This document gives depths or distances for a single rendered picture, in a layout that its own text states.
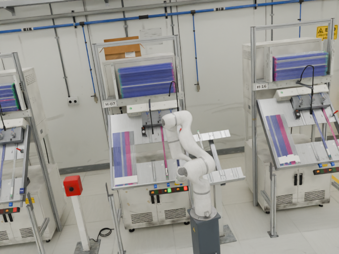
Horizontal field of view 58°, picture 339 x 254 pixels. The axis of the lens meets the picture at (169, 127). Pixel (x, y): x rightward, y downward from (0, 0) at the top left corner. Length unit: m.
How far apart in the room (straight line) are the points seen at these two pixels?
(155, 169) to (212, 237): 0.79
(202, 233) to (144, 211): 1.07
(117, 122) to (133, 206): 0.87
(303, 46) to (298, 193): 1.48
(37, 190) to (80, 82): 1.80
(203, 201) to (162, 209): 1.08
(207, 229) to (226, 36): 2.90
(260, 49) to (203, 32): 1.37
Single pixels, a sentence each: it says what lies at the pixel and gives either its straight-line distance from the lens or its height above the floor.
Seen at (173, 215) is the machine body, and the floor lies 0.16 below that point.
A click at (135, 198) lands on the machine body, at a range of 3.11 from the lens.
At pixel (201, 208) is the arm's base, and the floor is 0.77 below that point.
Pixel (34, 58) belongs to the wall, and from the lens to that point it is 4.59.
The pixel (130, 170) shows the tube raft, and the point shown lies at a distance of 2.72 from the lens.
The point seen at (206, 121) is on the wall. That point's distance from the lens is 4.59.
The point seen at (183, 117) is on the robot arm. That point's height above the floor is 1.36.
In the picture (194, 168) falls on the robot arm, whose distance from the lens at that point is 2.01.
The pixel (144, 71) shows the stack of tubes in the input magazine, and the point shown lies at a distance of 2.82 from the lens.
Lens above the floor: 2.00
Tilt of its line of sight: 19 degrees down
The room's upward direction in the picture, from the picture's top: 6 degrees counter-clockwise
